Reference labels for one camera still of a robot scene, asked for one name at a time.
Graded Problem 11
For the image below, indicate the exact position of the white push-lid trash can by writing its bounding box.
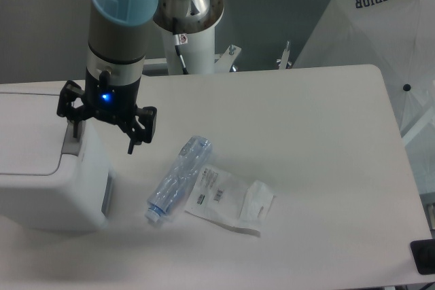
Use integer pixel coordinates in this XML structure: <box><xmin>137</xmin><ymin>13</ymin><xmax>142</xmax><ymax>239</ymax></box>
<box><xmin>1</xmin><ymin>84</ymin><xmax>114</xmax><ymax>232</ymax></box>

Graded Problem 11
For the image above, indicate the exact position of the black device at edge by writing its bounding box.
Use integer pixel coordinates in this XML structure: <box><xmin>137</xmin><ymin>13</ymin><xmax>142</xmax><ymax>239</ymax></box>
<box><xmin>410</xmin><ymin>239</ymin><xmax>434</xmax><ymax>275</ymax></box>

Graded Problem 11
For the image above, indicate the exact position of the white metal base frame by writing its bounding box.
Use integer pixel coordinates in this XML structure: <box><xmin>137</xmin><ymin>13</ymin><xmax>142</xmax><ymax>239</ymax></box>
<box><xmin>142</xmin><ymin>40</ymin><xmax>293</xmax><ymax>77</ymax></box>

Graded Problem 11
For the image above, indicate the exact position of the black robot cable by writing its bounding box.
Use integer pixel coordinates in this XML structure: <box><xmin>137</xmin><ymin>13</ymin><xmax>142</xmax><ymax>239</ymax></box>
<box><xmin>173</xmin><ymin>18</ymin><xmax>190</xmax><ymax>75</ymax></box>

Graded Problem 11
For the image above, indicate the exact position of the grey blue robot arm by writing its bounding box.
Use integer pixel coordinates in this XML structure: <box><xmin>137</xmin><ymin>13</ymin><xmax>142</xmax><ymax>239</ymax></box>
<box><xmin>57</xmin><ymin>0</ymin><xmax>239</xmax><ymax>147</ymax></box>

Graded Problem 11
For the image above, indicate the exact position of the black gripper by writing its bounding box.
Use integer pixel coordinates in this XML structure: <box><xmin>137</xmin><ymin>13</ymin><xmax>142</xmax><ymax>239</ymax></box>
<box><xmin>56</xmin><ymin>71</ymin><xmax>157</xmax><ymax>154</ymax></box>

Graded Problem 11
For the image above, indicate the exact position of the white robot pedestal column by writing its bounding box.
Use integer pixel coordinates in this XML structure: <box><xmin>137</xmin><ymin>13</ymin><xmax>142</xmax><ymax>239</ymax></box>
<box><xmin>161</xmin><ymin>28</ymin><xmax>215</xmax><ymax>75</ymax></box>

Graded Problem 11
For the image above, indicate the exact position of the white superior umbrella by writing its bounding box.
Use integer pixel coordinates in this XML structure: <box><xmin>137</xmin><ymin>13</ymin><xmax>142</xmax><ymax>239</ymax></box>
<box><xmin>295</xmin><ymin>0</ymin><xmax>434</xmax><ymax>195</ymax></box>

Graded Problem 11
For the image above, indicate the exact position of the crushed clear plastic bottle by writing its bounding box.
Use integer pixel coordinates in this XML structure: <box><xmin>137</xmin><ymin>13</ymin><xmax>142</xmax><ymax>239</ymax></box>
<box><xmin>145</xmin><ymin>136</ymin><xmax>213</xmax><ymax>223</ymax></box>

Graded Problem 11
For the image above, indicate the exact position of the white plastic packaging bag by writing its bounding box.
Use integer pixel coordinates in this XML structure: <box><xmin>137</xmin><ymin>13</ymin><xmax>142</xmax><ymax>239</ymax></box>
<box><xmin>184</xmin><ymin>164</ymin><xmax>275</xmax><ymax>237</ymax></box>

